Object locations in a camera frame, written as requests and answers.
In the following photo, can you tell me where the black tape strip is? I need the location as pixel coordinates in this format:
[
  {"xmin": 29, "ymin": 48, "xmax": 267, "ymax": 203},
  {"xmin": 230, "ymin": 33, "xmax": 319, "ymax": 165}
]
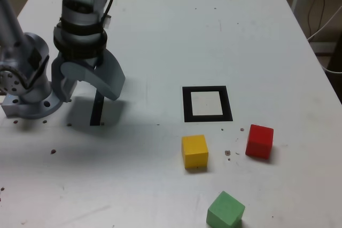
[{"xmin": 90, "ymin": 90, "xmax": 105, "ymax": 127}]

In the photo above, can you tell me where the brown board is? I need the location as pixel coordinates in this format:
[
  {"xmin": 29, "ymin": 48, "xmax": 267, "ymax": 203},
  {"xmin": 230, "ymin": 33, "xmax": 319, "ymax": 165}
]
[{"xmin": 311, "ymin": 41, "xmax": 337, "ymax": 56}]

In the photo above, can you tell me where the white cable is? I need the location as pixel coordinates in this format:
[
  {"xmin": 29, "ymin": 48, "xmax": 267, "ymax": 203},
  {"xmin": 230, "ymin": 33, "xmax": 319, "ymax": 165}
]
[
  {"xmin": 306, "ymin": 5, "xmax": 342, "ymax": 41},
  {"xmin": 322, "ymin": 65, "xmax": 342, "ymax": 74}
]

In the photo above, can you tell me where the green cube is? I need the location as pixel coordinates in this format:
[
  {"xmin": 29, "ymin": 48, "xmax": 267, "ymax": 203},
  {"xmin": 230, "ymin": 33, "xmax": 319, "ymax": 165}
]
[{"xmin": 206, "ymin": 191, "xmax": 246, "ymax": 228}]

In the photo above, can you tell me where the yellow cube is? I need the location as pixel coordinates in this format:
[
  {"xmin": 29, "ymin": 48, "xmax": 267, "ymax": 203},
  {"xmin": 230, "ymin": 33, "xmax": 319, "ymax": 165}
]
[{"xmin": 181, "ymin": 134, "xmax": 209, "ymax": 169}]

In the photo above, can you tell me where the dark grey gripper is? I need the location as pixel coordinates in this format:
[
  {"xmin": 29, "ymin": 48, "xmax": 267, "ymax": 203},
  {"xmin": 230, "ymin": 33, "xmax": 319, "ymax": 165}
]
[{"xmin": 51, "ymin": 48, "xmax": 126, "ymax": 103}]

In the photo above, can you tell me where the red cube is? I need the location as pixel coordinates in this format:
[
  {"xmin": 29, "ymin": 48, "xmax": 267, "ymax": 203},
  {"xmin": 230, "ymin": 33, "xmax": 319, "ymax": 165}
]
[{"xmin": 245, "ymin": 124, "xmax": 275, "ymax": 160}]

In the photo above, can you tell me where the black tape square outline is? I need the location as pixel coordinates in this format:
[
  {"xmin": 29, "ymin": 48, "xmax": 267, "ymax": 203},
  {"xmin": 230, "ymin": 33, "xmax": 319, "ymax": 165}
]
[{"xmin": 182, "ymin": 85, "xmax": 234, "ymax": 123}]

